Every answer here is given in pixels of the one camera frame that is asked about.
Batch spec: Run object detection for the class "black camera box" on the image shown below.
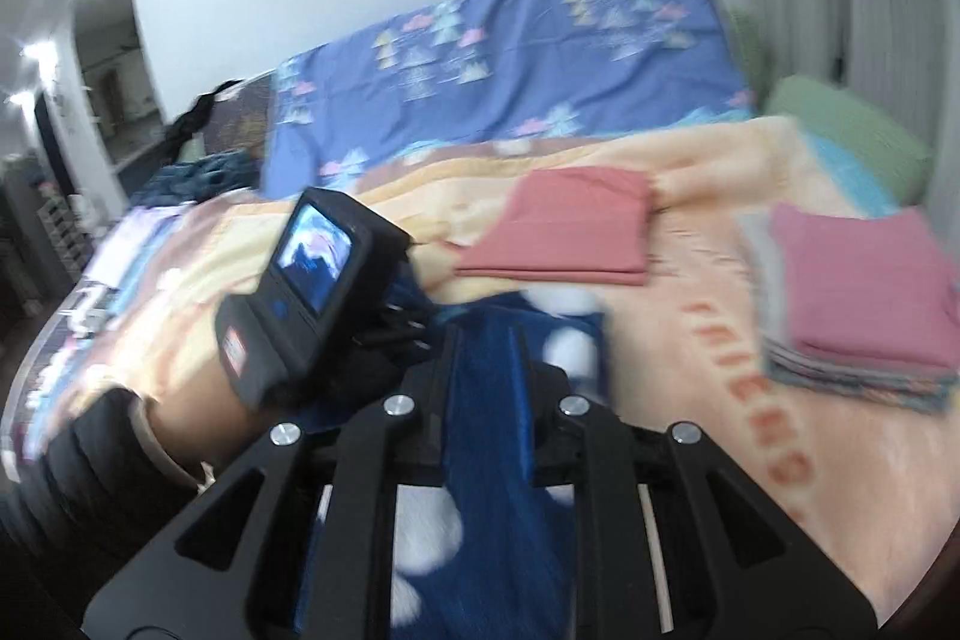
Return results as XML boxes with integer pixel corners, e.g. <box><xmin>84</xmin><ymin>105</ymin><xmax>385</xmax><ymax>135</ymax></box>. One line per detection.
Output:
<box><xmin>215</xmin><ymin>187</ymin><xmax>412</xmax><ymax>411</ymax></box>

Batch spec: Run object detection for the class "folded salmon pink cloth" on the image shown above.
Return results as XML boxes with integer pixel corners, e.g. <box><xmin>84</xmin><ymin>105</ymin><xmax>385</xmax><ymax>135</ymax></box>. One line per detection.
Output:
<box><xmin>455</xmin><ymin>166</ymin><xmax>652</xmax><ymax>286</ymax></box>

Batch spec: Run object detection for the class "green pillow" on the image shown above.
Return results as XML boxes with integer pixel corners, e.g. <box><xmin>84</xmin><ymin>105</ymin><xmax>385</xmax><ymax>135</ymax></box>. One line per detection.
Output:
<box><xmin>727</xmin><ymin>8</ymin><xmax>934</xmax><ymax>216</ymax></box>

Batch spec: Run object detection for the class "stack of folded pink cloths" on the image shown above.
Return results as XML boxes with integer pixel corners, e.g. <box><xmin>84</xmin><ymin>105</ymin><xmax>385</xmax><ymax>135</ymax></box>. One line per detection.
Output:
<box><xmin>739</xmin><ymin>203</ymin><xmax>958</xmax><ymax>414</ymax></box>

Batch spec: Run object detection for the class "navy star fleece onesie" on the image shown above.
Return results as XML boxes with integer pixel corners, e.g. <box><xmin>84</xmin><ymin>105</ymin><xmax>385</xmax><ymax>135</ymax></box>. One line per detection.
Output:
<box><xmin>294</xmin><ymin>266</ymin><xmax>614</xmax><ymax>640</ymax></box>

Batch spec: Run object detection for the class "dark teal knitted throw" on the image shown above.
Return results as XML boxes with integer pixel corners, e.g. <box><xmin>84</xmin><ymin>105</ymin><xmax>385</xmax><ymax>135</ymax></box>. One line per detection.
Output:
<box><xmin>128</xmin><ymin>151</ymin><xmax>259</xmax><ymax>208</ymax></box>

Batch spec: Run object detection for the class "patterned bed sheet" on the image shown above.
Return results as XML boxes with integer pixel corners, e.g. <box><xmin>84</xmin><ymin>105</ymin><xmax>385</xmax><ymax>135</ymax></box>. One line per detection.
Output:
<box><xmin>2</xmin><ymin>280</ymin><xmax>117</xmax><ymax>482</ymax></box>

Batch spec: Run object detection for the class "black garment on headboard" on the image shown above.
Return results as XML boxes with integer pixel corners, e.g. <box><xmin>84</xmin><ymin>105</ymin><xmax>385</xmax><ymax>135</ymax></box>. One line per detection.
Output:
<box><xmin>160</xmin><ymin>80</ymin><xmax>239</xmax><ymax>164</ymax></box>

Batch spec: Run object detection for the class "dark floral pillow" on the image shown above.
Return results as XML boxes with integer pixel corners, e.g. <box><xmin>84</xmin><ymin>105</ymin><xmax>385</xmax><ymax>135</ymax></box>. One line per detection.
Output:
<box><xmin>202</xmin><ymin>71</ymin><xmax>274</xmax><ymax>163</ymax></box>

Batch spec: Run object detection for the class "purple tree print pillow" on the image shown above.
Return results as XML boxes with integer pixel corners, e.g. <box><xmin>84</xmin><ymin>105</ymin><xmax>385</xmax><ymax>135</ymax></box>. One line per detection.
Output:
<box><xmin>260</xmin><ymin>0</ymin><xmax>754</xmax><ymax>200</ymax></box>

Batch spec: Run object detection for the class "person left hand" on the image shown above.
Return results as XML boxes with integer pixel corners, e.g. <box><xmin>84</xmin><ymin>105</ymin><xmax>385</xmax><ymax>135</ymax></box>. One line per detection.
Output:
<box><xmin>130</xmin><ymin>310</ymin><xmax>277</xmax><ymax>489</ymax></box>

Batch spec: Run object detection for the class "lilac folded cloth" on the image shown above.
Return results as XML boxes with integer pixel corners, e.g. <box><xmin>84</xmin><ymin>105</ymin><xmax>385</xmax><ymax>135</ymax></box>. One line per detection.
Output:
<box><xmin>83</xmin><ymin>205</ymin><xmax>185</xmax><ymax>289</ymax></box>

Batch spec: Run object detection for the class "peach fleece blanket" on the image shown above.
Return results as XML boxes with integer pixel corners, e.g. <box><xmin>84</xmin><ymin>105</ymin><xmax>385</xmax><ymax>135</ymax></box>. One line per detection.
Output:
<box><xmin>21</xmin><ymin>113</ymin><xmax>960</xmax><ymax>619</ymax></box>

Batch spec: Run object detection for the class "black sleeved left forearm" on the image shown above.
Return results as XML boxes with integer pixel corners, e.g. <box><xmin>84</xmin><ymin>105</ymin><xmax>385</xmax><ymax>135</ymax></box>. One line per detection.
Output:
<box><xmin>2</xmin><ymin>388</ymin><xmax>200</xmax><ymax>638</ymax></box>

